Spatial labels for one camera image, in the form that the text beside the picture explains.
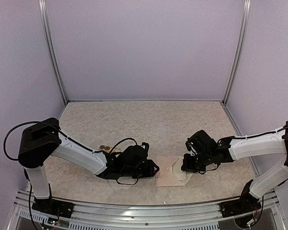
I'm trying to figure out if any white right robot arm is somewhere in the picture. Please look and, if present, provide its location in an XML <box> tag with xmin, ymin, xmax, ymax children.
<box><xmin>181</xmin><ymin>121</ymin><xmax>288</xmax><ymax>213</ymax></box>

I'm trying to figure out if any aluminium right corner post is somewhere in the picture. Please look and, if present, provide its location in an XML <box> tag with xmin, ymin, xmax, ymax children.
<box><xmin>222</xmin><ymin>0</ymin><xmax>252</xmax><ymax>107</ymax></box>

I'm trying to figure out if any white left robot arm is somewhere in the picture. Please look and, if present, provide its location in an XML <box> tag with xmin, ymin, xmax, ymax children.
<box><xmin>18</xmin><ymin>117</ymin><xmax>159</xmax><ymax>213</ymax></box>

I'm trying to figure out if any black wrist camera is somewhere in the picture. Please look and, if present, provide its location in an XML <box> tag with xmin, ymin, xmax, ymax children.
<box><xmin>185</xmin><ymin>130</ymin><xmax>217</xmax><ymax>155</ymax></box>
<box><xmin>141</xmin><ymin>142</ymin><xmax>150</xmax><ymax>152</ymax></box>

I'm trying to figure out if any spare letter paper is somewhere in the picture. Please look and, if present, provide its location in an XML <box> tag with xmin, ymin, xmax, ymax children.
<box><xmin>170</xmin><ymin>157</ymin><xmax>186</xmax><ymax>181</ymax></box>

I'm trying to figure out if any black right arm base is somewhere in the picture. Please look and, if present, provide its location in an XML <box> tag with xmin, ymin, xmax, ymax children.
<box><xmin>220</xmin><ymin>180</ymin><xmax>262</xmax><ymax>218</ymax></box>

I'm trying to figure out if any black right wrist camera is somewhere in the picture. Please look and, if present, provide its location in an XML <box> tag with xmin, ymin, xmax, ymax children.
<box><xmin>185</xmin><ymin>130</ymin><xmax>217</xmax><ymax>155</ymax></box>

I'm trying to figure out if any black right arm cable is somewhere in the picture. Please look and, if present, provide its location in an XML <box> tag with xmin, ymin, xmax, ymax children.
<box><xmin>196</xmin><ymin>126</ymin><xmax>288</xmax><ymax>175</ymax></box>

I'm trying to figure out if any aluminium front table rail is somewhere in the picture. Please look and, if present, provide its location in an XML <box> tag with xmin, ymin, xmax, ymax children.
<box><xmin>7</xmin><ymin>191</ymin><xmax>287</xmax><ymax>230</ymax></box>

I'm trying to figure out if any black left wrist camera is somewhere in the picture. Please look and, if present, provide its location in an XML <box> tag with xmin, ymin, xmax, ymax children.
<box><xmin>141</xmin><ymin>142</ymin><xmax>150</xmax><ymax>152</ymax></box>

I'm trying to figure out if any aluminium left corner post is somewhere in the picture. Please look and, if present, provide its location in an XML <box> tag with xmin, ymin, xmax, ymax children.
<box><xmin>38</xmin><ymin>0</ymin><xmax>69</xmax><ymax>106</ymax></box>

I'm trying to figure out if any aluminium corner post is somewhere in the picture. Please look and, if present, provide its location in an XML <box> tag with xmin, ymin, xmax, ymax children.
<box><xmin>38</xmin><ymin>0</ymin><xmax>69</xmax><ymax>106</ymax></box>
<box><xmin>222</xmin><ymin>0</ymin><xmax>252</xmax><ymax>107</ymax></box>

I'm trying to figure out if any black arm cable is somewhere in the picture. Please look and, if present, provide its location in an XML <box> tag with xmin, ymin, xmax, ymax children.
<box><xmin>196</xmin><ymin>126</ymin><xmax>288</xmax><ymax>175</ymax></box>
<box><xmin>3</xmin><ymin>121</ymin><xmax>139</xmax><ymax>185</ymax></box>

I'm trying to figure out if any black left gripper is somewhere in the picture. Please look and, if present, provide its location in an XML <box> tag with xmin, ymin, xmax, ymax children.
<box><xmin>123</xmin><ymin>160</ymin><xmax>160</xmax><ymax>178</ymax></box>

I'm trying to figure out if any round sticker sheet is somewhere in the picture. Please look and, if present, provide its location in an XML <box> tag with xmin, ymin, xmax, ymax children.
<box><xmin>98</xmin><ymin>145</ymin><xmax>121</xmax><ymax>154</ymax></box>

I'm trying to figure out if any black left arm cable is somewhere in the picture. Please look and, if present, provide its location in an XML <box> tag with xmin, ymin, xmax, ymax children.
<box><xmin>3</xmin><ymin>121</ymin><xmax>139</xmax><ymax>185</ymax></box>

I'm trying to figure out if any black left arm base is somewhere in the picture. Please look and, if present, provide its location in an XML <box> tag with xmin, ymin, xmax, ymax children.
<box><xmin>32</xmin><ymin>184</ymin><xmax>75</xmax><ymax>219</ymax></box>

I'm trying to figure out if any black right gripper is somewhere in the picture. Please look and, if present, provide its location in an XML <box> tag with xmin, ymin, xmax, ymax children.
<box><xmin>181</xmin><ymin>151</ymin><xmax>213</xmax><ymax>173</ymax></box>

